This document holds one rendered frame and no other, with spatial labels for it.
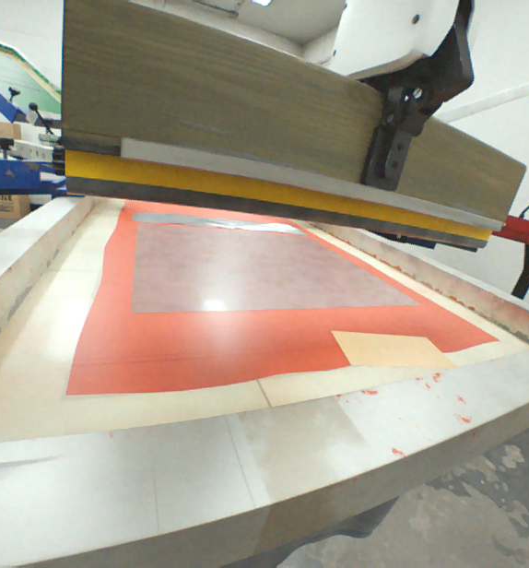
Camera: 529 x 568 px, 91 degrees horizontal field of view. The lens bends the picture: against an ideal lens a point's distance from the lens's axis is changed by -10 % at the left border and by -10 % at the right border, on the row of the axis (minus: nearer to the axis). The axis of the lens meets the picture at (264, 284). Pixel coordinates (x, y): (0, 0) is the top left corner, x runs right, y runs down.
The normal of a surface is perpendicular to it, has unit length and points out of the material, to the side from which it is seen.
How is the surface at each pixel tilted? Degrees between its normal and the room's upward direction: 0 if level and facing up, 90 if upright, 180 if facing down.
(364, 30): 88
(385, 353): 0
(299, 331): 0
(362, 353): 0
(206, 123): 90
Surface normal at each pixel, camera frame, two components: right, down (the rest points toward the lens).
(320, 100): 0.36, 0.42
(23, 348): 0.18, -0.91
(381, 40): -0.91, -0.03
